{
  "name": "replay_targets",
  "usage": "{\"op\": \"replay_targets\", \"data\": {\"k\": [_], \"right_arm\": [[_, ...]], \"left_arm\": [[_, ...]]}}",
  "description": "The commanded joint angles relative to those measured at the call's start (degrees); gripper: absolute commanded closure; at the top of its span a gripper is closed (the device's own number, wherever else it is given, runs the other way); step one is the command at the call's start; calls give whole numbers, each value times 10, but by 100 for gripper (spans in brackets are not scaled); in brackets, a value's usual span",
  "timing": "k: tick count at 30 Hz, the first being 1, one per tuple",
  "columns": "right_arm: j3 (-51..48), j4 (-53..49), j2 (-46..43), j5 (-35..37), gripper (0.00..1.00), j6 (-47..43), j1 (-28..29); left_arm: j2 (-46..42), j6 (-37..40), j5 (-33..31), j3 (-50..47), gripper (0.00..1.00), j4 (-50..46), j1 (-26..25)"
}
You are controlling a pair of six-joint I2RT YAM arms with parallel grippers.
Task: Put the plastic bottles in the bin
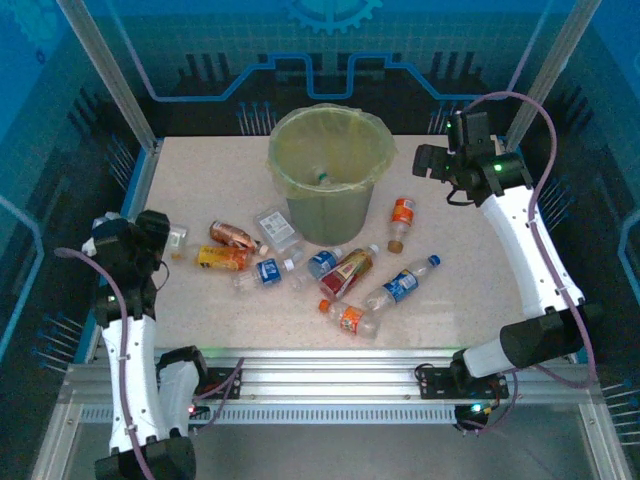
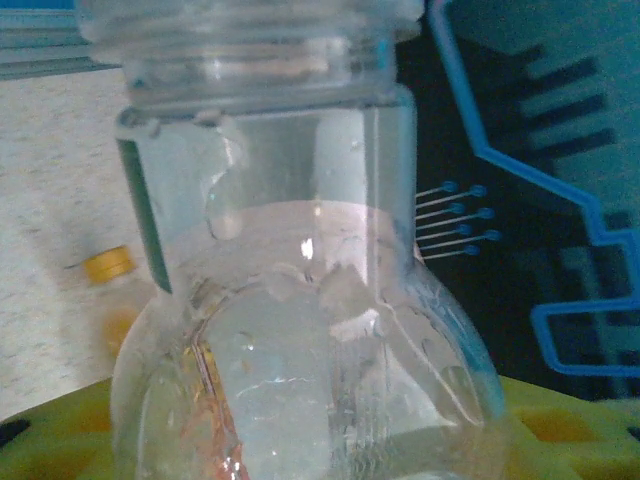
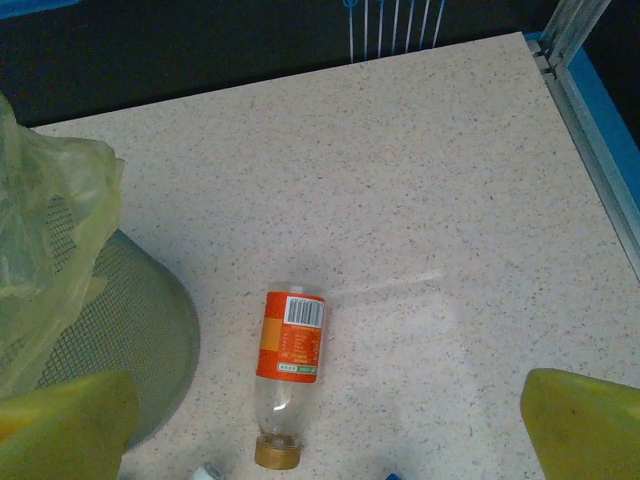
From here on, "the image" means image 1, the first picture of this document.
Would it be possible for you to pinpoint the orange label bottle brown cap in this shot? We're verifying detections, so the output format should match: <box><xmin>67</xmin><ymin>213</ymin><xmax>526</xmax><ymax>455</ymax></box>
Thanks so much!
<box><xmin>387</xmin><ymin>197</ymin><xmax>417</xmax><ymax>255</ymax></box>

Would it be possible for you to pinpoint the orange yellow label tea bottle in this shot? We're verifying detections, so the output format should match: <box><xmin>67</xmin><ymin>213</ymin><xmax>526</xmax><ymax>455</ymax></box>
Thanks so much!
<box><xmin>172</xmin><ymin>243</ymin><xmax>254</xmax><ymax>273</ymax></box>

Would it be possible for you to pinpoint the crushed copper label bottle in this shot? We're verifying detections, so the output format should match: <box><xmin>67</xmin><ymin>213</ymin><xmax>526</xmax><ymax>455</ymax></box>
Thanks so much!
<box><xmin>208</xmin><ymin>219</ymin><xmax>269</xmax><ymax>254</ymax></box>

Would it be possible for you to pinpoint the blue label bottle white cap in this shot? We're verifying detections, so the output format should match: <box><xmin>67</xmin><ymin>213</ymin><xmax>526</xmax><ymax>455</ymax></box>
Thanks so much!
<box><xmin>231</xmin><ymin>258</ymin><xmax>297</xmax><ymax>293</ymax></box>
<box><xmin>291</xmin><ymin>247</ymin><xmax>345</xmax><ymax>292</ymax></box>

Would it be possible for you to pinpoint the clear square bottle white label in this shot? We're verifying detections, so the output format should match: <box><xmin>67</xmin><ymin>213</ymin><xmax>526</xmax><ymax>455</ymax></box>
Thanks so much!
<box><xmin>253</xmin><ymin>207</ymin><xmax>306</xmax><ymax>264</ymax></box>

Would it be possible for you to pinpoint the red cream label bottle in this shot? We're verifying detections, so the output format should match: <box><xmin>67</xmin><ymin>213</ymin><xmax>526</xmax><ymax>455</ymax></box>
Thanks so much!
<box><xmin>319</xmin><ymin>243</ymin><xmax>381</xmax><ymax>301</ymax></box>

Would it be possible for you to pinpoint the yellow-green bin liner bag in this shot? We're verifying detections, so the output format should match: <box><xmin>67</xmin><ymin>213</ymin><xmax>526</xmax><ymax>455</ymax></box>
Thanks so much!
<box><xmin>268</xmin><ymin>102</ymin><xmax>398</xmax><ymax>202</ymax></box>

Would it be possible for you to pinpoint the green bin with bag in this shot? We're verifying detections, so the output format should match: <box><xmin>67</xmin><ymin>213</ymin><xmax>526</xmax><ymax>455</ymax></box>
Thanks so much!
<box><xmin>268</xmin><ymin>102</ymin><xmax>398</xmax><ymax>247</ymax></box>

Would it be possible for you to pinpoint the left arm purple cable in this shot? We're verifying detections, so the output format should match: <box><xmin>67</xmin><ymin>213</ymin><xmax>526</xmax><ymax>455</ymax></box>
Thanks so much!
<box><xmin>53</xmin><ymin>247</ymin><xmax>246</xmax><ymax>480</ymax></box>

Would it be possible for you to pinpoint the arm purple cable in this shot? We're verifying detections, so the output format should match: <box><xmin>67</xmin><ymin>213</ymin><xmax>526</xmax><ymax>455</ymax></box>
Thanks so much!
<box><xmin>452</xmin><ymin>91</ymin><xmax>601</xmax><ymax>434</ymax></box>
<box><xmin>53</xmin><ymin>247</ymin><xmax>246</xmax><ymax>480</ymax></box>

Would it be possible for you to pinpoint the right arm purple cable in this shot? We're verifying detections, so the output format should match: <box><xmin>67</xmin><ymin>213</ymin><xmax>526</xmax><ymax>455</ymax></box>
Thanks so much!
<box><xmin>452</xmin><ymin>91</ymin><xmax>601</xmax><ymax>434</ymax></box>

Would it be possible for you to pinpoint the aluminium frame post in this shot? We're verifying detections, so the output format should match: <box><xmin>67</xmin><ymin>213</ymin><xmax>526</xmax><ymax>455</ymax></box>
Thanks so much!
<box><xmin>54</xmin><ymin>0</ymin><xmax>164</xmax><ymax>151</ymax></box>
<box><xmin>503</xmin><ymin>0</ymin><xmax>604</xmax><ymax>151</ymax></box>

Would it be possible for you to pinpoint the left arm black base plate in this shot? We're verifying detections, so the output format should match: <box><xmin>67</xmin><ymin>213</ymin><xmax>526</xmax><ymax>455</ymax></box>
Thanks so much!
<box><xmin>197</xmin><ymin>366</ymin><xmax>242</xmax><ymax>400</ymax></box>

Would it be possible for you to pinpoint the aluminium lower frame beam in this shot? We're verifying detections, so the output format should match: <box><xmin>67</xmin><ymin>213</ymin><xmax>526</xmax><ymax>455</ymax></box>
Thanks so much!
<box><xmin>29</xmin><ymin>399</ymin><xmax>84</xmax><ymax>480</ymax></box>
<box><xmin>579</xmin><ymin>402</ymin><xmax>632</xmax><ymax>480</ymax></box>

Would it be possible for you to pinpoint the aluminium mounting rail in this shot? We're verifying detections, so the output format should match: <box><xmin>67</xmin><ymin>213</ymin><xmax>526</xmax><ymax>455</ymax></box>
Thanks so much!
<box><xmin>62</xmin><ymin>347</ymin><xmax>604</xmax><ymax>407</ymax></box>

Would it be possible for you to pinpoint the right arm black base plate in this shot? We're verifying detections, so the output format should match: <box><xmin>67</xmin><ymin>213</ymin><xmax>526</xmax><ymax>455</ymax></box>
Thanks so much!
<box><xmin>415</xmin><ymin>366</ymin><xmax>511</xmax><ymax>401</ymax></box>

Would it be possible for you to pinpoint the slotted grey cable duct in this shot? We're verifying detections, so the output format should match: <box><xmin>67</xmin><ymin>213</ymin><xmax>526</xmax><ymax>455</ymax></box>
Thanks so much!
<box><xmin>78</xmin><ymin>405</ymin><xmax>584</xmax><ymax>426</ymax></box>

